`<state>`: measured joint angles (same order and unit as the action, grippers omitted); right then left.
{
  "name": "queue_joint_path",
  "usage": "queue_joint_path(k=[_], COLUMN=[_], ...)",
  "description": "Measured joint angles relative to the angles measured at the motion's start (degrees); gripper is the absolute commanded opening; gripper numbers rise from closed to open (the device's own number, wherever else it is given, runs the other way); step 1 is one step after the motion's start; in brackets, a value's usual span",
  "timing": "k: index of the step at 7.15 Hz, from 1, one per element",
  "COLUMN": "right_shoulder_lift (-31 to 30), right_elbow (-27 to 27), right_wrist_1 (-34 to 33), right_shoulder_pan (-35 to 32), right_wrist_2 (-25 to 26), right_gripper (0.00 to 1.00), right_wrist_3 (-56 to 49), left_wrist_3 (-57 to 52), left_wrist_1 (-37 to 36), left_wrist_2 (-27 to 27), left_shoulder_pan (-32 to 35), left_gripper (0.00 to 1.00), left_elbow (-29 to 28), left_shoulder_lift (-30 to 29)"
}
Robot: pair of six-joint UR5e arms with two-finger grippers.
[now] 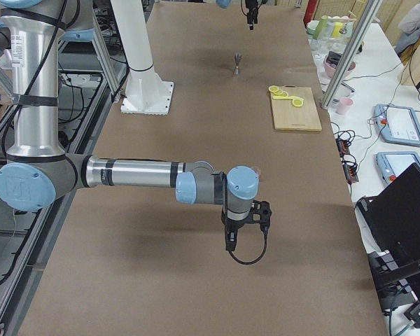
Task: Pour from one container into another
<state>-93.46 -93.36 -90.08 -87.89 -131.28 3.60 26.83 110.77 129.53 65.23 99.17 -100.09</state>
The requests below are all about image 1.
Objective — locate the clear glass shaker cup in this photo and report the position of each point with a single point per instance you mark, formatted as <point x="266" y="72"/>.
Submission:
<point x="257" y="170"/>

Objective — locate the aluminium frame post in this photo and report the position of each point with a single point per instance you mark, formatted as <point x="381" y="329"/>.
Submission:
<point x="370" y="11"/>

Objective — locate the black monitor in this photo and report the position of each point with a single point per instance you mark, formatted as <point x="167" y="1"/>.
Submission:
<point x="393" y="216"/>

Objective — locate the yellow plastic knife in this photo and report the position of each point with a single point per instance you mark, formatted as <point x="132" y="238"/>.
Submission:
<point x="292" y="98"/>

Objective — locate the wooden cutting board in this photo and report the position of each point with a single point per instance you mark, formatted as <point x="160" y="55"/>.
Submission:
<point x="286" y="117"/>

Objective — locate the seated person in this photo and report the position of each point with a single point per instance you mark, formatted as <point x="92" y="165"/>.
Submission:
<point x="410" y="30"/>

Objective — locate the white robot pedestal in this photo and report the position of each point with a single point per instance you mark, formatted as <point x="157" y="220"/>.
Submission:
<point x="145" y="91"/>

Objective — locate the pink plastic cup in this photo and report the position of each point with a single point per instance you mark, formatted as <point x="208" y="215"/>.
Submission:
<point x="345" y="103"/>

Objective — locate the teach pendant tablet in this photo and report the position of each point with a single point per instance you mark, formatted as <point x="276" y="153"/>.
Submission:
<point x="392" y="164"/>
<point x="397" y="124"/>

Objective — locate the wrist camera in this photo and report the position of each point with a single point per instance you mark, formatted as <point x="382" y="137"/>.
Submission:
<point x="260" y="213"/>

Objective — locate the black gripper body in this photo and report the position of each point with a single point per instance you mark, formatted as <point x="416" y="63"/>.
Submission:
<point x="250" y="12"/>
<point x="234" y="226"/>

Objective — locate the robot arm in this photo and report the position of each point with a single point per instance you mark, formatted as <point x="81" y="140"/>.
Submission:
<point x="225" y="3"/>
<point x="39" y="171"/>

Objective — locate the green plastic cup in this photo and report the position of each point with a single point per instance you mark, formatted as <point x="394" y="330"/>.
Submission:
<point x="320" y="26"/>

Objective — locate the pink bowl with cloth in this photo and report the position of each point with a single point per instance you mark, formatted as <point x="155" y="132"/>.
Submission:
<point x="331" y="63"/>

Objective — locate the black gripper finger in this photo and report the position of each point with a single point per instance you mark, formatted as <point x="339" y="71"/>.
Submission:
<point x="255" y="16"/>
<point x="250" y="17"/>
<point x="230" y="240"/>

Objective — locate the steel jigger measuring cup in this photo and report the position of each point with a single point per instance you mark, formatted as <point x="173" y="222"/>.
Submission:
<point x="237" y="61"/>

